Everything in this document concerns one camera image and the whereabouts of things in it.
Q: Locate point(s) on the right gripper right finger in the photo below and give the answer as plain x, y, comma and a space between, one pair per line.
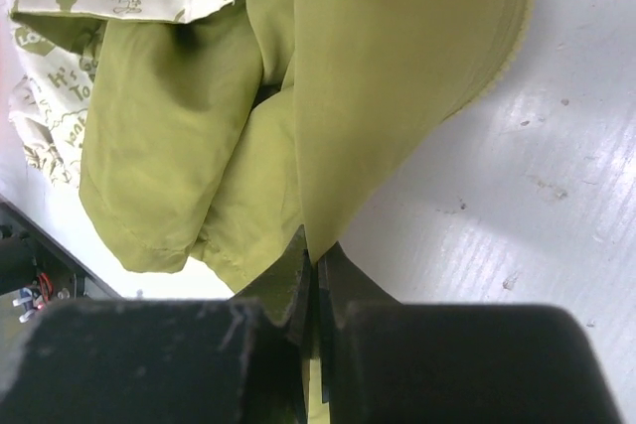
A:
340, 283

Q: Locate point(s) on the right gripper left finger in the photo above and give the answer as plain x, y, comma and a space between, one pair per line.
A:
273, 345

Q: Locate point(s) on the cream green patterned jacket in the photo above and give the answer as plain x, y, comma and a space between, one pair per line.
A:
215, 129

